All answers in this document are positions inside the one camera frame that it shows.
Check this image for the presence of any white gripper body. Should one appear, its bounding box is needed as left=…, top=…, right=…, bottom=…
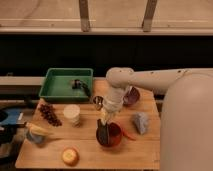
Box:
left=101, top=86, right=129, bottom=118

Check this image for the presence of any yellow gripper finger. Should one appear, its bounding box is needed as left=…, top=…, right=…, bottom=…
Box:
left=100, top=109, right=110, bottom=125

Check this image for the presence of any black eraser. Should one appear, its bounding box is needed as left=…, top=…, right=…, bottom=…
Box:
left=96, top=119, right=109, bottom=145

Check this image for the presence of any red bowl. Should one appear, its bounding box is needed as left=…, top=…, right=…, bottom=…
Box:
left=102, top=122, right=122, bottom=147

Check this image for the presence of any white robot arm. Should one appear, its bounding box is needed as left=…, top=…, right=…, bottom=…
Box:
left=102, top=67, right=213, bottom=171

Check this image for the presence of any purple bowl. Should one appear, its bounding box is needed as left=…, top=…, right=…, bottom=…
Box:
left=123, top=86, right=140, bottom=106

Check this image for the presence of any small metal cup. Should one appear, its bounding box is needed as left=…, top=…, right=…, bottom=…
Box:
left=93, top=96, right=103, bottom=110

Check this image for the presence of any orange carrot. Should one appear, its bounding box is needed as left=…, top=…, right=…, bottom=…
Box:
left=121, top=127, right=136, bottom=141

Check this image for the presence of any crumpled blue cloth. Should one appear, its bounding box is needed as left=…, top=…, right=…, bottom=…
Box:
left=132, top=112, right=149, bottom=135

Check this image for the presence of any white cylindrical container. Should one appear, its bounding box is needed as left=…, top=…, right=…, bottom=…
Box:
left=63, top=104, right=80, bottom=126

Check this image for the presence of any black brush in tray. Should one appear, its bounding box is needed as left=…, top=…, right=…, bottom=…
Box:
left=71, top=79, right=91, bottom=97

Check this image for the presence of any green plastic tray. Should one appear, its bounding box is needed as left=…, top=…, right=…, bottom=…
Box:
left=39, top=68, right=93, bottom=103

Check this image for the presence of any bunch of dark grapes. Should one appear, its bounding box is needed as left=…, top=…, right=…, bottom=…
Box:
left=38, top=104, right=62, bottom=127

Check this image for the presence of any yellow corn cob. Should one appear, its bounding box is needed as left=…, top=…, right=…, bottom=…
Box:
left=26, top=122, right=50, bottom=136

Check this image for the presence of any small blue cup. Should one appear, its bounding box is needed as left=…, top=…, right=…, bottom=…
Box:
left=26, top=131, right=44, bottom=144

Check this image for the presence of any blue machine at left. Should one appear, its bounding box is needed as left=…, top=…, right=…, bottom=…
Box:
left=0, top=107, right=23, bottom=146

